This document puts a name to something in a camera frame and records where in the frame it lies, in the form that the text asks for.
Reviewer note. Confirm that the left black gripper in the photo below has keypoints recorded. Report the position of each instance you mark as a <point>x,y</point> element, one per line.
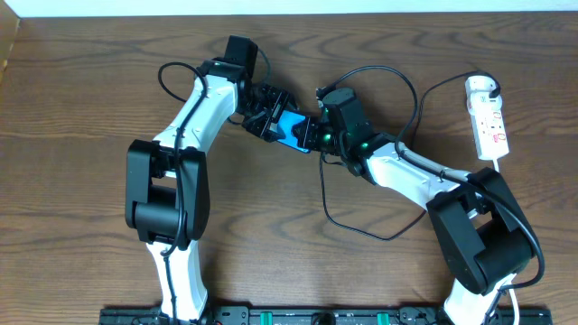
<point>265,116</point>

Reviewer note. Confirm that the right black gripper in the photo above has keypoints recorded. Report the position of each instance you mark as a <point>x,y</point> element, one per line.
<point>310,133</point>

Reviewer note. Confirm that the blue Galaxy smartphone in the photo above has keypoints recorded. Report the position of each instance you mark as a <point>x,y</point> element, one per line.
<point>285,127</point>

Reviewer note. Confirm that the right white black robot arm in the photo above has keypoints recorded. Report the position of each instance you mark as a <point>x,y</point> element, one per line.
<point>482,232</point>

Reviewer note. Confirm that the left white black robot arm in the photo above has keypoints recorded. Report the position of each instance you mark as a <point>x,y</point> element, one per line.
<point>167,181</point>

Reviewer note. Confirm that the white charger adapter plug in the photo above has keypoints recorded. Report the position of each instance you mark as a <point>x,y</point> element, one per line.
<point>483,94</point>

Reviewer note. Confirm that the white power strip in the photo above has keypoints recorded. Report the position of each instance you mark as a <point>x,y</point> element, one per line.
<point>489,134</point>

